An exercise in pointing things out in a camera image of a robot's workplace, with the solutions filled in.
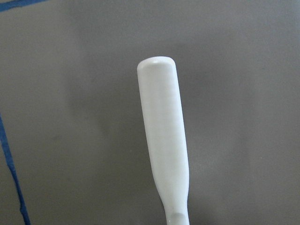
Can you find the white hand brush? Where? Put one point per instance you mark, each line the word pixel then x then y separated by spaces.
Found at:
pixel 165 133

